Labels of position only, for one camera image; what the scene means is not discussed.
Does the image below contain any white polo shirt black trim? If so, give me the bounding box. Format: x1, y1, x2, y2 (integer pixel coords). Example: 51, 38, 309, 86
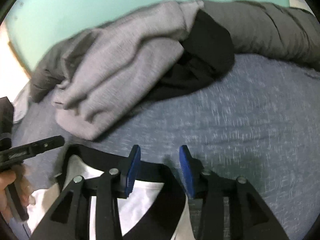
27, 145, 194, 239

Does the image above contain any person's left hand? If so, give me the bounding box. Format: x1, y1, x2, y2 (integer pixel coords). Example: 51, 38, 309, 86
0, 166, 33, 221

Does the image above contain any dark grey rolled duvet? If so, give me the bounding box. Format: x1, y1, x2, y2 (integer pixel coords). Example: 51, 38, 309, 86
30, 0, 319, 102

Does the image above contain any grey knit sweater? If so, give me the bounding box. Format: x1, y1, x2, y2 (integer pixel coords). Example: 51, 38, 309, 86
53, 0, 204, 140

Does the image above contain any black garment under sweater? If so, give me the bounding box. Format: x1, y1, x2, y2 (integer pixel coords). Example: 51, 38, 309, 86
146, 10, 235, 101

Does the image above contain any blue patterned bed sheet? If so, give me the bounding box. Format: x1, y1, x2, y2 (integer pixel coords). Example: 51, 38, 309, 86
12, 54, 319, 239

